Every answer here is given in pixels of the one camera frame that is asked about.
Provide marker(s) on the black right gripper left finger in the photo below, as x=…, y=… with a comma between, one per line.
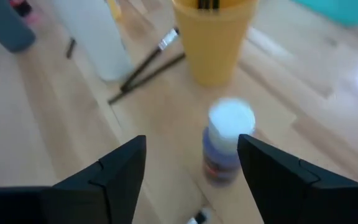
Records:
x=110, y=186

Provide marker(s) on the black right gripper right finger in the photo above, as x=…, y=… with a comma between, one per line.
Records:
x=284, y=193

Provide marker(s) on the small light purple paint bottle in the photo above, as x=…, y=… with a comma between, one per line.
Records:
x=221, y=155

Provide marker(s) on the large white paint bottle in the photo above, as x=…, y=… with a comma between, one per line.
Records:
x=95, y=37

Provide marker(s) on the large dark paint bottle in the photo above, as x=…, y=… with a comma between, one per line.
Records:
x=5, y=25

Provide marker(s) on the small pink paint bottle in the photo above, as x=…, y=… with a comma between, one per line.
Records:
x=31, y=18

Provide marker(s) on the black pen left edge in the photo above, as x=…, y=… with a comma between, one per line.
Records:
x=71, y=48

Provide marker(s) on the yellow ribbed cup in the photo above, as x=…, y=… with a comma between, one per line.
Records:
x=213, y=46

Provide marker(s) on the green plastic tray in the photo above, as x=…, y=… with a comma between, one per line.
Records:
x=346, y=11

